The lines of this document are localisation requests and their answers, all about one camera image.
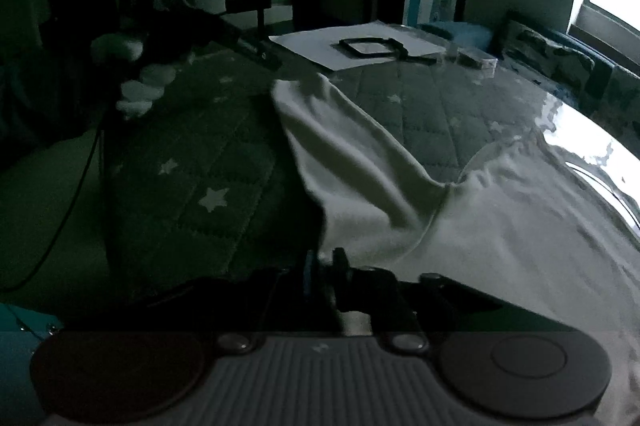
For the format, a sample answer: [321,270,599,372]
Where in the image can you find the black rectangular frame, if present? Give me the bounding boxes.
[338,36,407,58]

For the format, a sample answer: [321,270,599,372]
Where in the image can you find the black cable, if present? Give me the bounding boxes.
[0,121,103,294]

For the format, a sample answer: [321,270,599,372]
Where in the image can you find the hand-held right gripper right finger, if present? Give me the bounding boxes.
[330,248,506,353]

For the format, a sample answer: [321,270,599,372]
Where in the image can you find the person's left hand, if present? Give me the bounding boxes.
[90,33,177,120]

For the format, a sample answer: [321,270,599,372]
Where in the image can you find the clear plastic box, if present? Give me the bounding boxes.
[457,48,498,72]

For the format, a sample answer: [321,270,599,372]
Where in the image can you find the white paper sheet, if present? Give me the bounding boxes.
[268,22,446,71]

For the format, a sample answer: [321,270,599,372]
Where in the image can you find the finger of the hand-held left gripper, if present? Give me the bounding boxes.
[200,11,284,71]

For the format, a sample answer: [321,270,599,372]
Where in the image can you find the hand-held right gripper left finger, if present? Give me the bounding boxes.
[150,248,322,352]

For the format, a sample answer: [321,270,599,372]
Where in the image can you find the blue and white cabinet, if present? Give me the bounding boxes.
[406,0,448,26]

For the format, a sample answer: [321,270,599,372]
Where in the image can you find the green quilted star table cover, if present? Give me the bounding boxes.
[97,23,640,302]

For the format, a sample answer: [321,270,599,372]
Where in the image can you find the dark teal sofa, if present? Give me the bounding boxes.
[417,11,640,142]

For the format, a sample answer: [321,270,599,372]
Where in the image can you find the butterfly print cushion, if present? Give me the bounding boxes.
[500,20,597,99]
[595,66,640,142]

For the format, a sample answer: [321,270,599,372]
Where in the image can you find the white shirt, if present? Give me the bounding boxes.
[270,73,640,426]

